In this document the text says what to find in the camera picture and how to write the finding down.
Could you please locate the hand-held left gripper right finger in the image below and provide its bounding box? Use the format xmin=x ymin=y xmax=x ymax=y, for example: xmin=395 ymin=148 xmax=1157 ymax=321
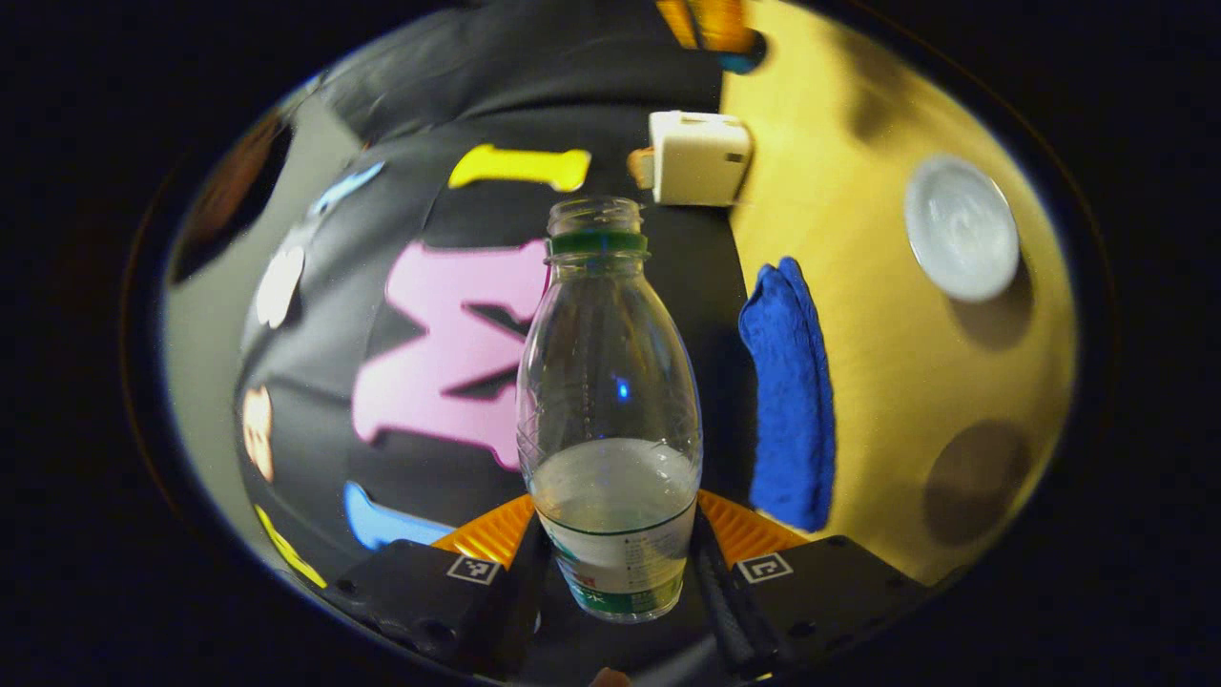
xmin=687 ymin=489 xmax=933 ymax=682

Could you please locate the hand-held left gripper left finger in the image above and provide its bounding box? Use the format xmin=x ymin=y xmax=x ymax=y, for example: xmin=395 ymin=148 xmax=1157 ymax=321
xmin=320 ymin=493 xmax=554 ymax=677

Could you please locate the teal teacup lid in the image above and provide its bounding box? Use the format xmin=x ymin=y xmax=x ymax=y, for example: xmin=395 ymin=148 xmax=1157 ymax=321
xmin=715 ymin=29 xmax=768 ymax=75

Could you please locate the clear plastic water bottle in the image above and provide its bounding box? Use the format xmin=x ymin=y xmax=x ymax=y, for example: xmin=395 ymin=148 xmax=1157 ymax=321
xmin=515 ymin=196 xmax=705 ymax=624

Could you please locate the round grey coaster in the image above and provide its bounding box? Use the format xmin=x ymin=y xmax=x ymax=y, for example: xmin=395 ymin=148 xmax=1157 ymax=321
xmin=921 ymin=420 xmax=1035 ymax=548

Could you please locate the white teacup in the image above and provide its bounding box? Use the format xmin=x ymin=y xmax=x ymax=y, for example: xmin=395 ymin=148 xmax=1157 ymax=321
xmin=903 ymin=155 xmax=1023 ymax=304

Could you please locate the black backdrop cloth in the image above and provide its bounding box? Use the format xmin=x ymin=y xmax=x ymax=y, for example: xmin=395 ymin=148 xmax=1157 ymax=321
xmin=234 ymin=0 xmax=756 ymax=593

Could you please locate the white box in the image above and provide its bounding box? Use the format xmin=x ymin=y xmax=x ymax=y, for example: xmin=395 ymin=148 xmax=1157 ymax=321
xmin=649 ymin=110 xmax=755 ymax=208

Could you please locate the blue towel cloth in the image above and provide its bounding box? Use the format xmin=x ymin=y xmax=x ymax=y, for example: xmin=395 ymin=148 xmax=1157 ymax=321
xmin=737 ymin=256 xmax=838 ymax=534

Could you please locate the dark brown board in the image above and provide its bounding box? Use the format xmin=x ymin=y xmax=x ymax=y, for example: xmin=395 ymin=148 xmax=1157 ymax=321
xmin=175 ymin=113 xmax=294 ymax=284

